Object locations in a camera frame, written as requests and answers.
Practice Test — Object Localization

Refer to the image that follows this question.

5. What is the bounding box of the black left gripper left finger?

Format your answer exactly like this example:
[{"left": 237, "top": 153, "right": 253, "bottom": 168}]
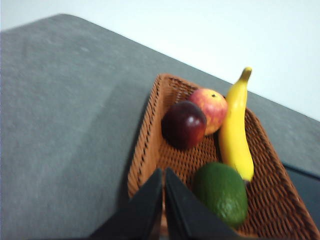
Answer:
[{"left": 89, "top": 168, "right": 163, "bottom": 240}]

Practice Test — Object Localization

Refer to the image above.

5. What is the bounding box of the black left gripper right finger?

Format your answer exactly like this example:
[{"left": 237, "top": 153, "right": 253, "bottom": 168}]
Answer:
[{"left": 165, "top": 167, "right": 241, "bottom": 240}]

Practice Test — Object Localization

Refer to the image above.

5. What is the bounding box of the green avocado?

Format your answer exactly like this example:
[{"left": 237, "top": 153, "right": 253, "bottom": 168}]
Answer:
[{"left": 192, "top": 161, "right": 249, "bottom": 230}]

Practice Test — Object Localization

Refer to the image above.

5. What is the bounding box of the brown woven wicker basket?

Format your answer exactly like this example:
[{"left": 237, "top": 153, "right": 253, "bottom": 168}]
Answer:
[{"left": 126, "top": 73, "right": 320, "bottom": 240}]

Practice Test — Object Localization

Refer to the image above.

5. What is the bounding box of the dark red plum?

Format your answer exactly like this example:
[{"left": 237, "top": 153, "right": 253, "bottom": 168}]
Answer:
[{"left": 161, "top": 100, "right": 208, "bottom": 150}]

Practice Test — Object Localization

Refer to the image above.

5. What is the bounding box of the yellow banana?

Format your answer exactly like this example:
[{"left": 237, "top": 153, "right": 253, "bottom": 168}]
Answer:
[{"left": 218, "top": 66, "right": 255, "bottom": 183}]

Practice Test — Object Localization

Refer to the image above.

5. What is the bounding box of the red yellow apple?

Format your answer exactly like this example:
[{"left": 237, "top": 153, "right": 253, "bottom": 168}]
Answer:
[{"left": 187, "top": 88, "right": 229, "bottom": 136}]

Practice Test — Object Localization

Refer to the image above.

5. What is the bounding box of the black rectangular tray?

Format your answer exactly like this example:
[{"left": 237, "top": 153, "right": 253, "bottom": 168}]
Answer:
[{"left": 282, "top": 162, "right": 320, "bottom": 221}]

